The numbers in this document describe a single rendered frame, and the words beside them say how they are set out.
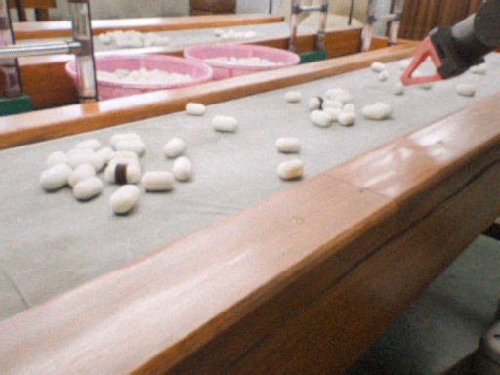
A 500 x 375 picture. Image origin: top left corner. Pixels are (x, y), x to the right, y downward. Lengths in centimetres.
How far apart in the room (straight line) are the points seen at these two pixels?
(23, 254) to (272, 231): 20
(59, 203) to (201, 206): 14
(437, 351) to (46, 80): 120
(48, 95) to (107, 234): 62
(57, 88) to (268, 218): 70
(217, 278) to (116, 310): 7
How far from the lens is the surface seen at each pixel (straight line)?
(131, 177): 55
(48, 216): 51
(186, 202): 51
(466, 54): 76
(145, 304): 34
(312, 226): 43
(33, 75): 104
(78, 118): 71
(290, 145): 65
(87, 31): 76
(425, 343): 157
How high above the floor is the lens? 97
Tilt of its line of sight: 25 degrees down
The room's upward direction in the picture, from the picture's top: 4 degrees clockwise
